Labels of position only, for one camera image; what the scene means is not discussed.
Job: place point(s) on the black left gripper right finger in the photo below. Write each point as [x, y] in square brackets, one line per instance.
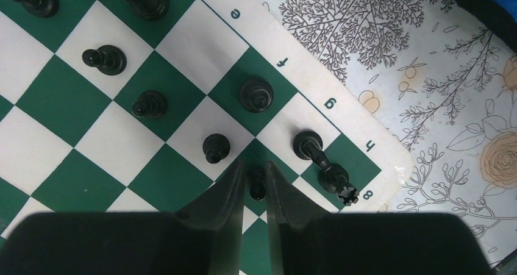
[304, 238]

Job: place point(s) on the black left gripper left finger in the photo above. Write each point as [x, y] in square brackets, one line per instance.
[203, 237]

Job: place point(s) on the black pawn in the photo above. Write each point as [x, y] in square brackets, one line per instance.
[256, 183]
[216, 147]
[150, 104]
[308, 145]
[108, 59]

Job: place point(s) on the green white chess board mat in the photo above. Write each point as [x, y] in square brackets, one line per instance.
[111, 106]

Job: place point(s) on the black bishop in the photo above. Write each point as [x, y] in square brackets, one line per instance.
[256, 95]

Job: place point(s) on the blue cloth pouch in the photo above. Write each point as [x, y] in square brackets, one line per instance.
[499, 16]

